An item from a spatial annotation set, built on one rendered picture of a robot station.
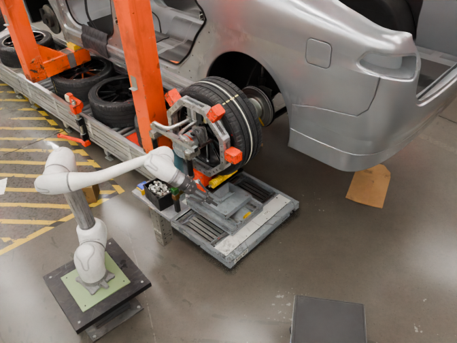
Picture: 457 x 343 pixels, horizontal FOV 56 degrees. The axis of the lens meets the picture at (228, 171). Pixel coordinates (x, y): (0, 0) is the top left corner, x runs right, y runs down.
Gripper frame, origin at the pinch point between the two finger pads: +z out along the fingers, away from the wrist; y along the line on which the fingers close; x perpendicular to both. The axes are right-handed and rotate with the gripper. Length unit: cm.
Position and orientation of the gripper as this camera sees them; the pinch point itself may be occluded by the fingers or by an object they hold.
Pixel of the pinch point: (211, 201)
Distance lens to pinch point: 233.0
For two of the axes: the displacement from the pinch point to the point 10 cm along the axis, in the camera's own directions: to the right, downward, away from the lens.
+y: 5.7, -8.2, 0.2
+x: -2.6, -1.5, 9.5
